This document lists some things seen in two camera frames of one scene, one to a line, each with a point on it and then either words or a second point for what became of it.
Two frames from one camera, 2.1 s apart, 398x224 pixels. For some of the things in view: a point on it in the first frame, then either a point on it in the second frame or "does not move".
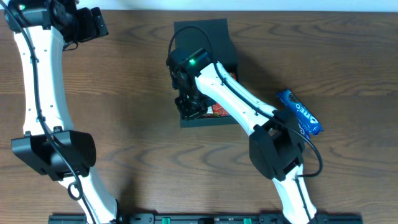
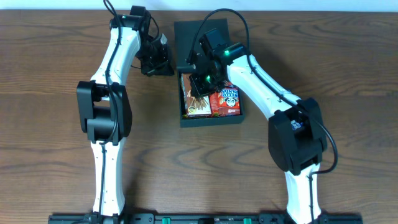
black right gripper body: (191, 109) to (200, 88)
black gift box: (214, 36) does not move
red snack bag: (216, 111) does not move
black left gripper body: (84, 30) to (155, 60)
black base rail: (205, 218) does not move
